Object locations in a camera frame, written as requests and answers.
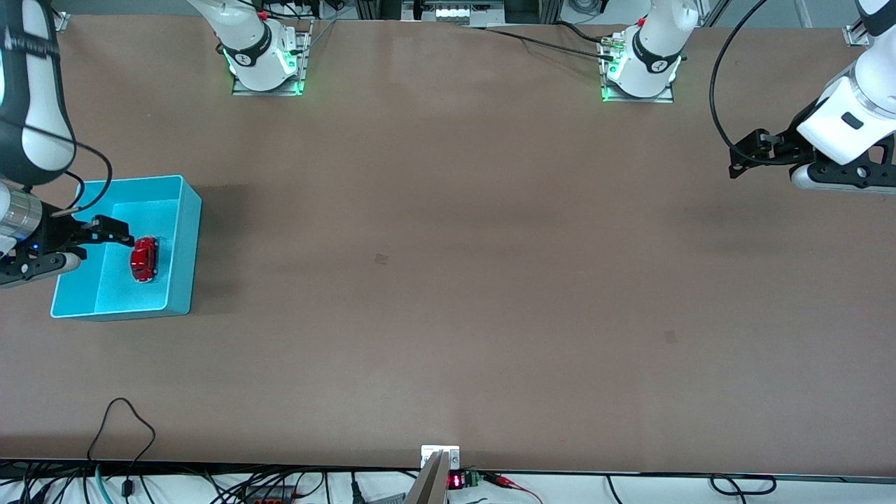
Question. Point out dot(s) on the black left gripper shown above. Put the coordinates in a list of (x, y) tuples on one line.
[(789, 145)]

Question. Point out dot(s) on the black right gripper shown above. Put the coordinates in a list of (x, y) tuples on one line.
[(53, 233)]

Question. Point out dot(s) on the red beetle toy car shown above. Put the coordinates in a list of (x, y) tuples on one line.
[(144, 260)]

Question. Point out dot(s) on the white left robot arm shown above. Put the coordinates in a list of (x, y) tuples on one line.
[(833, 136)]

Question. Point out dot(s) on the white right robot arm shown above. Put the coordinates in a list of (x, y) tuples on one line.
[(45, 133)]

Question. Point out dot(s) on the blue plastic box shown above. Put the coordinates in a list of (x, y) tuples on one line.
[(112, 287)]

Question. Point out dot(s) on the black orange power strip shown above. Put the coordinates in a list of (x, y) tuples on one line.
[(269, 495)]

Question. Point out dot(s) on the rack device with white light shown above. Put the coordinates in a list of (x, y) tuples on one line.
[(458, 12)]

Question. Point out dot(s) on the green terminal block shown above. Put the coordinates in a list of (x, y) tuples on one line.
[(471, 479)]

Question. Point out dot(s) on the red LED display module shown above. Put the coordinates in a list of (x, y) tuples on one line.
[(455, 481)]

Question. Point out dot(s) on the aluminium frame bracket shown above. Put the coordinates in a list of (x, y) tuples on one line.
[(63, 21), (857, 35)]

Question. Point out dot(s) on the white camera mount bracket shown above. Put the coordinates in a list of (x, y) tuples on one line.
[(430, 451)]

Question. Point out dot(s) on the grey camera mount bar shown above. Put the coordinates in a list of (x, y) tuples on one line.
[(428, 486)]

